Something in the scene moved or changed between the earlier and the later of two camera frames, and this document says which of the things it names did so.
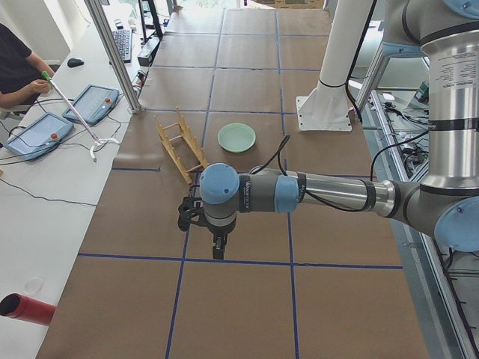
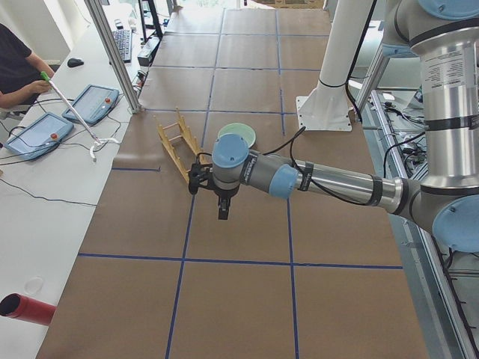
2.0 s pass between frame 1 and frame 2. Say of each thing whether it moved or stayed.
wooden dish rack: stayed
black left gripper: moved
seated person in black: stayed
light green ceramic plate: stayed
